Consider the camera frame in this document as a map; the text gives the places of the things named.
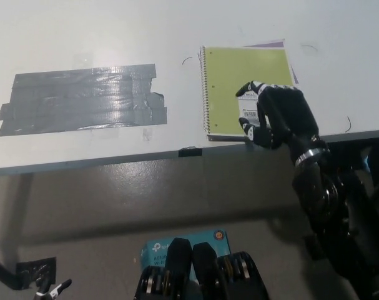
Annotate black robot body blocks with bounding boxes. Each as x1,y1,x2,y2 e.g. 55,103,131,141
134,237,270,300

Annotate grey duct tape patch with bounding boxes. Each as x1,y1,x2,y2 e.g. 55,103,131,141
0,63,168,138

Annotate green spiral notebook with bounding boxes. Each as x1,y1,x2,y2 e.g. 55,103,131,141
199,46,296,142

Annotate black table leg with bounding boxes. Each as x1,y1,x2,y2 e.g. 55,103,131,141
0,254,29,291

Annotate purple spiral notebook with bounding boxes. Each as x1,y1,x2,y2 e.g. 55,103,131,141
244,39,300,84

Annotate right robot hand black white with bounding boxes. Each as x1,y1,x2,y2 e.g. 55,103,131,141
235,80,330,166

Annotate small black tape piece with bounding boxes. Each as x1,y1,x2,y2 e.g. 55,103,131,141
178,146,203,158

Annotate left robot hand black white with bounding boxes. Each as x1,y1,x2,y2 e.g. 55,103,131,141
35,276,73,300

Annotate teal router box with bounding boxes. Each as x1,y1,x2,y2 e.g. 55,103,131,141
139,230,232,279

